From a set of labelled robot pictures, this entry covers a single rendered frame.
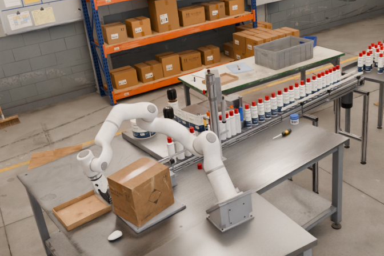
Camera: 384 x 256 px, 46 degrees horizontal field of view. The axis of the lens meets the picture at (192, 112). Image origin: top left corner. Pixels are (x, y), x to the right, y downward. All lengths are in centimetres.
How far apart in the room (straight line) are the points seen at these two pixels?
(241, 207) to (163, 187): 50
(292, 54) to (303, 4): 439
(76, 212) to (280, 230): 131
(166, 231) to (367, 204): 217
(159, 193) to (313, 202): 159
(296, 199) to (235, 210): 140
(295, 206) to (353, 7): 730
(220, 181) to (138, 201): 50
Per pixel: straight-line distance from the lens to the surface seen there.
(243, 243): 259
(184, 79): 518
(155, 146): 356
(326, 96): 428
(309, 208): 387
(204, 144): 263
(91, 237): 283
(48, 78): 749
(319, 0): 990
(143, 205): 273
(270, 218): 275
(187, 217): 281
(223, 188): 265
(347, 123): 507
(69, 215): 307
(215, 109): 318
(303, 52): 542
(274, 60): 517
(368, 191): 452
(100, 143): 251
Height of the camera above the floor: 250
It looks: 23 degrees down
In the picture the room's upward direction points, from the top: 7 degrees counter-clockwise
